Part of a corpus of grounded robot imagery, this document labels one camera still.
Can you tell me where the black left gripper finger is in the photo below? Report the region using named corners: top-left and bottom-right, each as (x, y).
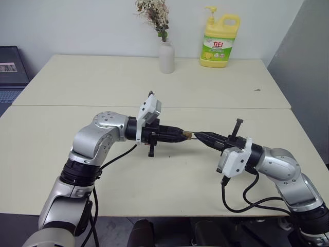
top-left (159, 134), bottom-right (187, 144)
top-left (160, 125), bottom-right (185, 135)

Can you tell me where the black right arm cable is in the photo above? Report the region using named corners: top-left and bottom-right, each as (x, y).
top-left (220, 168), bottom-right (293, 213)

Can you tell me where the dark laptop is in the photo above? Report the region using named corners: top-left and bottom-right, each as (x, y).
top-left (0, 45), bottom-right (30, 118)

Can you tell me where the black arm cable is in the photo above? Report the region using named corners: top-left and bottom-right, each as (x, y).
top-left (220, 168), bottom-right (293, 213)
top-left (86, 144), bottom-right (139, 247)

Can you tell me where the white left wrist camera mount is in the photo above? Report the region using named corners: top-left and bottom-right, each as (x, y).
top-left (135, 94), bottom-right (163, 146)

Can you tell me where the dark rounded shape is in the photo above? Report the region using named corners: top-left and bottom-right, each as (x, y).
top-left (127, 218), bottom-right (156, 247)

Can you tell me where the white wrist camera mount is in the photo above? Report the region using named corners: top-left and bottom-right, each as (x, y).
top-left (216, 137), bottom-right (253, 179)
top-left (135, 94), bottom-right (163, 146)

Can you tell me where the grey partition panel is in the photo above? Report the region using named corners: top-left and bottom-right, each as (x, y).
top-left (266, 0), bottom-right (329, 166)

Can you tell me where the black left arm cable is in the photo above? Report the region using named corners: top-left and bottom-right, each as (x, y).
top-left (86, 144), bottom-right (139, 247)

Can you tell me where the yellow detergent pump bottle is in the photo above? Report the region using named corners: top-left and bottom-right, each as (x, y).
top-left (199, 6), bottom-right (242, 68)

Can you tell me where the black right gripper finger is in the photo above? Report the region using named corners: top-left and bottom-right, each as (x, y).
top-left (195, 131), bottom-right (229, 143)
top-left (198, 137), bottom-right (227, 153)

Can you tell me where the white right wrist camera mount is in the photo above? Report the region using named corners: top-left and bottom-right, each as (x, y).
top-left (216, 137), bottom-right (253, 179)

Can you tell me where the dried flower bouquet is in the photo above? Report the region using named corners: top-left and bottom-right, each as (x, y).
top-left (135, 0), bottom-right (171, 43)

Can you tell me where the white ceramic vase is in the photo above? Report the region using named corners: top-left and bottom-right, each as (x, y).
top-left (158, 40), bottom-right (176, 75)

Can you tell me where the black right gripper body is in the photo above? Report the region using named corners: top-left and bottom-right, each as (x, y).
top-left (222, 117), bottom-right (245, 153)

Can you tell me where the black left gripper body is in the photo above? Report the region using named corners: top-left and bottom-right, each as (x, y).
top-left (142, 118), bottom-right (162, 157)

